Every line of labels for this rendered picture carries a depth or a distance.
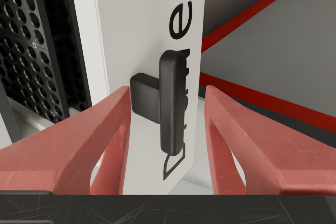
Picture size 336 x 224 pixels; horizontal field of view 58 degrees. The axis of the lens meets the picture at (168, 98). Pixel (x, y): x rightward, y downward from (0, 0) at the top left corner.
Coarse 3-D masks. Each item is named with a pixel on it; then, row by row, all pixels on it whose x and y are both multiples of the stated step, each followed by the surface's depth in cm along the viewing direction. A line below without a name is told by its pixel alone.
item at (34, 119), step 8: (16, 104) 38; (16, 112) 38; (24, 112) 37; (32, 112) 37; (72, 112) 37; (24, 120) 37; (32, 120) 36; (40, 120) 36; (48, 120) 36; (40, 128) 35
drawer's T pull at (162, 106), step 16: (160, 64) 16; (176, 64) 16; (144, 80) 18; (160, 80) 17; (176, 80) 17; (144, 96) 19; (160, 96) 18; (176, 96) 17; (144, 112) 19; (160, 112) 18; (176, 112) 18; (160, 128) 19; (176, 128) 19; (160, 144) 20; (176, 144) 19
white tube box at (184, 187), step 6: (186, 180) 46; (180, 186) 45; (186, 186) 45; (192, 186) 45; (198, 186) 45; (174, 192) 44; (180, 192) 44; (186, 192) 44; (192, 192) 44; (198, 192) 44; (204, 192) 43; (210, 192) 43
